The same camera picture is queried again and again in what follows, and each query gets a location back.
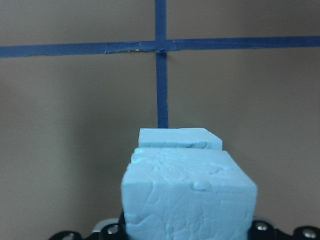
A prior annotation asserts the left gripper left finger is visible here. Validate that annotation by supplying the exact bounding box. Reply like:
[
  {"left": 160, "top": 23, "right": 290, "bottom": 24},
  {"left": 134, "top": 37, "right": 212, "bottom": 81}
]
[{"left": 49, "top": 211, "right": 128, "bottom": 240}]

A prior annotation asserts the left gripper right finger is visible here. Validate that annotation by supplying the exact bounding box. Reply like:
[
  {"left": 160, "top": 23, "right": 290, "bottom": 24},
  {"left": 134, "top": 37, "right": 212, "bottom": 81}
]
[{"left": 247, "top": 217, "right": 320, "bottom": 240}]

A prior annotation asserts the light blue block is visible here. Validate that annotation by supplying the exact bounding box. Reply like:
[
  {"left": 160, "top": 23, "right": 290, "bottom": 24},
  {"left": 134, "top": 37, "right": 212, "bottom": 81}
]
[
  {"left": 121, "top": 147, "right": 258, "bottom": 240},
  {"left": 138, "top": 127, "right": 223, "bottom": 151}
]

